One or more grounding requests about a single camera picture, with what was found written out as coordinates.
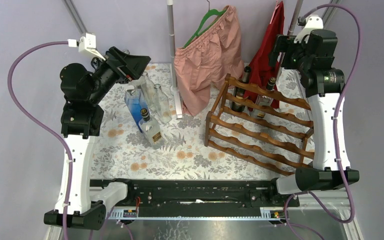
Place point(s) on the floral tablecloth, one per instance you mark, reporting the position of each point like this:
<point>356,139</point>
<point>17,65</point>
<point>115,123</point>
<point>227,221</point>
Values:
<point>121,151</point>

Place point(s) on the clear glass bottle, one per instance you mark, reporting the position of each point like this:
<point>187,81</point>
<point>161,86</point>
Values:
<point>147,87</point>
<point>162,105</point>

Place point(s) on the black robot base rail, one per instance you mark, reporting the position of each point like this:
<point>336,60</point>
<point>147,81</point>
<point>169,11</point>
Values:
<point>198,199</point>

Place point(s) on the blue glass bottle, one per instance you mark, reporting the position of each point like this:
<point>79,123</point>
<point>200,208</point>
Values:
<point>135,101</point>

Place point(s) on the clear square liquor bottle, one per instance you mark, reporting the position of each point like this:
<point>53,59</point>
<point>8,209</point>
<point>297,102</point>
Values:
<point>263,100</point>

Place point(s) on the pink skirt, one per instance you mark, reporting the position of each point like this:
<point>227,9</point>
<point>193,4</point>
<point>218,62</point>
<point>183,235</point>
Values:
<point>207,60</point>

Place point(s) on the red garment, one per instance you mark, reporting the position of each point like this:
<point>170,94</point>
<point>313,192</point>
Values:
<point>261,71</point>

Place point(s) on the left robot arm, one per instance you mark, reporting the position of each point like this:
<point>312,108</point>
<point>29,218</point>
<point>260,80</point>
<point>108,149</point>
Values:
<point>81,121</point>

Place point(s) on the white pole base foot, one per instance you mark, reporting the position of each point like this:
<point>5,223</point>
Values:
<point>177,102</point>

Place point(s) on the dark green wine bottle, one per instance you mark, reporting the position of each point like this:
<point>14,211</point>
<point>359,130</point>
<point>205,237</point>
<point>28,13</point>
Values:
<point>240,92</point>

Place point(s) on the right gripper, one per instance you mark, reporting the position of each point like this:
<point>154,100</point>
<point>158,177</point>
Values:
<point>284,44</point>

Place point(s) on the clear liquor bottle gold label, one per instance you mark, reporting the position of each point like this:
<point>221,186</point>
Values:
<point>151,129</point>

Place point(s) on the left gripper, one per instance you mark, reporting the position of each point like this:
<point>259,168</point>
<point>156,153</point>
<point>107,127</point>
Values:
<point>134,64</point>

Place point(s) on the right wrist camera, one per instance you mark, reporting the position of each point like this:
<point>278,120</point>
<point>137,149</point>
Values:
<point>312,22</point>

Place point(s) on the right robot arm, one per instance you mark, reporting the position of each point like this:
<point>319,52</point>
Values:
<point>313,57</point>

